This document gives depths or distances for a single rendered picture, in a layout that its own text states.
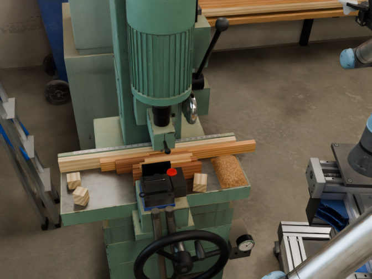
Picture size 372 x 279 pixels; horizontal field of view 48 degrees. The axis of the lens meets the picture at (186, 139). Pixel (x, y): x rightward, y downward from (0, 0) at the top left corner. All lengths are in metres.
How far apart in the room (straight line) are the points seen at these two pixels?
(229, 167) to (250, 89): 2.12
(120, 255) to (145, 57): 0.72
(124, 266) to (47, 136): 1.63
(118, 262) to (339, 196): 0.87
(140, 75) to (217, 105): 2.11
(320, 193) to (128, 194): 0.75
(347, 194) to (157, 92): 0.88
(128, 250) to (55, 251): 0.91
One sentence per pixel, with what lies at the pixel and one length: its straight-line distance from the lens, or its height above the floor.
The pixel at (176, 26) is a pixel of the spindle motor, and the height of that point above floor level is 1.43.
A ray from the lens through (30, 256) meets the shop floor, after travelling 2.36.
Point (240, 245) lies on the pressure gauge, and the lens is 1.50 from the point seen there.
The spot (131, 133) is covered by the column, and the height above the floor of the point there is 0.89.
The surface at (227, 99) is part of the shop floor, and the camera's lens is 3.29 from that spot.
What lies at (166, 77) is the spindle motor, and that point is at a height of 1.29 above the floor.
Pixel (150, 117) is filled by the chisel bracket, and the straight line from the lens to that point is 1.33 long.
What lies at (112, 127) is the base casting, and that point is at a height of 0.80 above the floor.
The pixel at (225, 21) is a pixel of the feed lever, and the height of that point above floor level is 1.44.
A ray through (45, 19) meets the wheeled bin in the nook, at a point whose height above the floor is 0.69.
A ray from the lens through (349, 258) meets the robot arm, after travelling 0.89.
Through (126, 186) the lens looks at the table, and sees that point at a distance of 1.34.
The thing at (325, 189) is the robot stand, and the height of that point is 0.74.
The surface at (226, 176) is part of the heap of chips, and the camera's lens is 1.35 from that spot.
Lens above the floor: 1.89
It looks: 41 degrees down
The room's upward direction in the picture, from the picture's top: 3 degrees clockwise
